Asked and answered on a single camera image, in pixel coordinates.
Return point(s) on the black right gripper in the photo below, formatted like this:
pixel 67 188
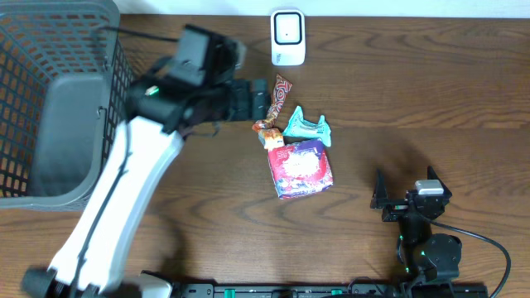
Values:
pixel 380 194

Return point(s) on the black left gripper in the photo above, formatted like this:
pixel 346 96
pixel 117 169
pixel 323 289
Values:
pixel 239 99

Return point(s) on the red chocolate bar wrapper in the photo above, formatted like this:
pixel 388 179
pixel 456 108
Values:
pixel 280 91

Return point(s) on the orange small snack packet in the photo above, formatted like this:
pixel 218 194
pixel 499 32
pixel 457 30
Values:
pixel 271 138

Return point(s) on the teal snack wrapper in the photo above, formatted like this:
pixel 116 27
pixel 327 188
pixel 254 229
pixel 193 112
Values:
pixel 299 127

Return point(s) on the red purple snack bag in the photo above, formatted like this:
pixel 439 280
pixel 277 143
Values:
pixel 300 169

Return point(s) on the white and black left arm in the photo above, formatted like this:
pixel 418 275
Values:
pixel 162 106

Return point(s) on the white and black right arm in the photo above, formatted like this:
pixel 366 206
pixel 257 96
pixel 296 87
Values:
pixel 428 257

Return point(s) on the white barcode scanner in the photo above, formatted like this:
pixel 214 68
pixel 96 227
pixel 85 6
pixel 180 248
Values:
pixel 288 37

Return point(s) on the dark grey plastic basket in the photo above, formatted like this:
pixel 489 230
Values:
pixel 64 78

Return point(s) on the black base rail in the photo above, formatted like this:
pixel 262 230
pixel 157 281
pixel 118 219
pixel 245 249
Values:
pixel 356 290

